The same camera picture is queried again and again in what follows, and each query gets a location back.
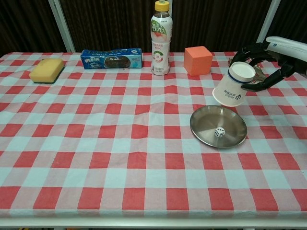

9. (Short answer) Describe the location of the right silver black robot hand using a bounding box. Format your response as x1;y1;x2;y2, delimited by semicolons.
231;36;307;93

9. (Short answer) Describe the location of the white paper cup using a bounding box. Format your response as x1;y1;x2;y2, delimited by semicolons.
212;61;256;107

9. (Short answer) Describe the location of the small white die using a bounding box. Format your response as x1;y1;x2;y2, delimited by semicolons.
214;127;226;139

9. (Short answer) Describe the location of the round metal plate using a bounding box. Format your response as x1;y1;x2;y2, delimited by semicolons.
189;105;248;149

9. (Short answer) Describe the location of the dark curtain screen panel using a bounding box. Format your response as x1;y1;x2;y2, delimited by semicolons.
263;0;307;51
59;0;156;53
167;0;273;52
0;0;68;55

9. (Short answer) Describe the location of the shiny foil snack pack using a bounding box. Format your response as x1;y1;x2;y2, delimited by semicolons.
227;57;270;82

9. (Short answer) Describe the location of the orange cube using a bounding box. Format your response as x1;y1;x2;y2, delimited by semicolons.
184;46;213;77

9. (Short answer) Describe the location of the yellow capped drink bottle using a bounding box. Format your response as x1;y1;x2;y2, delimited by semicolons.
150;0;173;76

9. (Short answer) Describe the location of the blue cookie box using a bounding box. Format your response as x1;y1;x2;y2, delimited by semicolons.
80;48;142;70

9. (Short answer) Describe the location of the red white checkered tablecloth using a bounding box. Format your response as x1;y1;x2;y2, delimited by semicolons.
0;50;307;219

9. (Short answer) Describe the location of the yellow sponge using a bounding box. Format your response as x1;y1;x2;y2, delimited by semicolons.
28;58;65;84

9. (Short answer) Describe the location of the white screen frame post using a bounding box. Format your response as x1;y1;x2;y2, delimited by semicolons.
47;0;75;53
254;0;281;51

